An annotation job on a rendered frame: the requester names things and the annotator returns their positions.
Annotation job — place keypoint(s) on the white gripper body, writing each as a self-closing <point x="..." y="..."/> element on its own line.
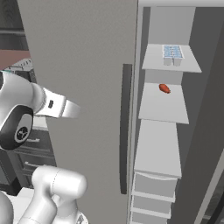
<point x="71" y="109"/>

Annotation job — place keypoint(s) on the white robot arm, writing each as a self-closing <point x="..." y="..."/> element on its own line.
<point x="20" y="97"/>

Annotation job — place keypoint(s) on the grey fridge door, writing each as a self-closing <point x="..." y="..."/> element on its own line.
<point x="87" y="58"/>

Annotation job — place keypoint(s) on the grey freezer shelf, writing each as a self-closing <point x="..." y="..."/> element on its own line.
<point x="162" y="108"/>
<point x="154" y="59"/>
<point x="157" y="148"/>

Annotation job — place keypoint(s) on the grey freezer drawer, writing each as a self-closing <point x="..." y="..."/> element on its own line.
<point x="150" y="204"/>
<point x="154" y="185"/>
<point x="145" y="219"/>

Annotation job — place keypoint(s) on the grey freezer door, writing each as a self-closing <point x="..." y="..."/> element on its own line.
<point x="201" y="131"/>

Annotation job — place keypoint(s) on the dark base cupboard run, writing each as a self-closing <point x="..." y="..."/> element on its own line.
<point x="39" y="151"/>

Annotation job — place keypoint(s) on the red oblong food item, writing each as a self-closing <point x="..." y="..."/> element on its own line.
<point x="164" y="88"/>

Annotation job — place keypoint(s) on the dark wall cupboard run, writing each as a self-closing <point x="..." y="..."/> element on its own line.
<point x="13" y="23"/>

